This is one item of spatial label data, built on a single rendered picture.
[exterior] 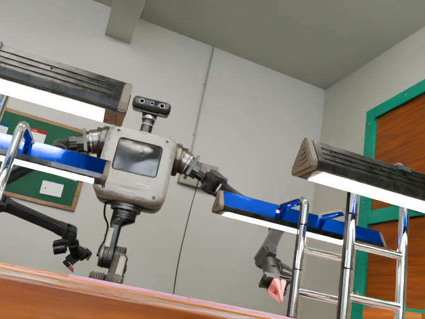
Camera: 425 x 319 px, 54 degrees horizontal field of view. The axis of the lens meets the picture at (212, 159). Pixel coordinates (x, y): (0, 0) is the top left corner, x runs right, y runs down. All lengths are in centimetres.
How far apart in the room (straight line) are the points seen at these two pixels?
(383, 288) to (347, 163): 106
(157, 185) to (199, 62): 223
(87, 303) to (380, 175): 66
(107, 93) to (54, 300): 43
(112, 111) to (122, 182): 118
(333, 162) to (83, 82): 48
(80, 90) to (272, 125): 339
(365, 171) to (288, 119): 330
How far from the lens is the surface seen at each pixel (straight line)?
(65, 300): 38
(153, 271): 341
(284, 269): 161
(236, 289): 364
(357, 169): 86
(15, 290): 38
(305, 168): 82
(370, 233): 159
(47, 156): 128
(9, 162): 115
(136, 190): 189
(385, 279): 186
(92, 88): 74
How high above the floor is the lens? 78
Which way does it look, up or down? 18 degrees up
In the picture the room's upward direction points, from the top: 11 degrees clockwise
